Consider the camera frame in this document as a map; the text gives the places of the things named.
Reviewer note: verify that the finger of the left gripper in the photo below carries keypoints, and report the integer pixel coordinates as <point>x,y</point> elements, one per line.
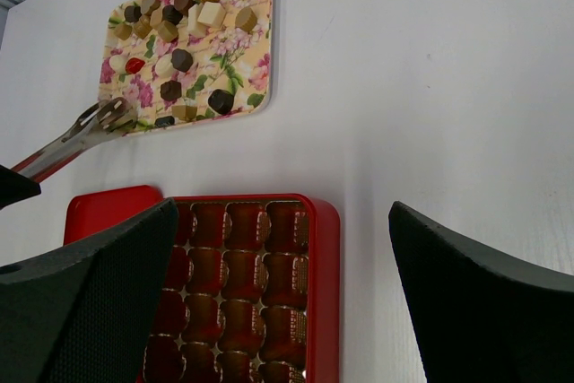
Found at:
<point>15,188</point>

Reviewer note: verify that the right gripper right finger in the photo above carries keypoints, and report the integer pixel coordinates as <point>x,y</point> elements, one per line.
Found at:
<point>479,314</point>

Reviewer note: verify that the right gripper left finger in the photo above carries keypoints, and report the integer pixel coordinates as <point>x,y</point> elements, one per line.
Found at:
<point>83,312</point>

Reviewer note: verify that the metal serving tongs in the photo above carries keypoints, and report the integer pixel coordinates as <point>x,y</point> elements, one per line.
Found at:
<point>102,122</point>

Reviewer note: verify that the dark square chocolate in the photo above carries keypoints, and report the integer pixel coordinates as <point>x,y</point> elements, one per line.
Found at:
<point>171,90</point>

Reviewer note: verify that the tan square chocolate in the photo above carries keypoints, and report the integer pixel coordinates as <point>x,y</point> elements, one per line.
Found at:
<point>185,113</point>

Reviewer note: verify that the cream chocolate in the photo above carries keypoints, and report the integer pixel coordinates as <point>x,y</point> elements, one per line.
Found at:
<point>212,15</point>

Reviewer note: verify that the dark flat chocolate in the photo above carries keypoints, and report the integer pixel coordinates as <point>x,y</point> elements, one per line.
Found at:
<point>165,121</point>

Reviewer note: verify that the red chocolate box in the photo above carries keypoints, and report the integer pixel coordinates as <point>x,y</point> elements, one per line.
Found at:
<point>252,293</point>

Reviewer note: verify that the red chocolate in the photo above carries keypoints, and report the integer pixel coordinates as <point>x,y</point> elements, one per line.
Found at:
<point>134,65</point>

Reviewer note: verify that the dark flower chocolate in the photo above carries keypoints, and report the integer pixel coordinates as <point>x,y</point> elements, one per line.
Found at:
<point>181,60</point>

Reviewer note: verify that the dark round chocolate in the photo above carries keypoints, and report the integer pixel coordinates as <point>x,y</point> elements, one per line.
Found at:
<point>221,101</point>

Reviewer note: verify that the red box lid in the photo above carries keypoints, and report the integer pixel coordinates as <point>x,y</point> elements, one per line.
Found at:
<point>91,213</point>

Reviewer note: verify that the floral serving tray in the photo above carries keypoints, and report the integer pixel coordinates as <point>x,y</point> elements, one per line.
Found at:
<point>237,57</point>

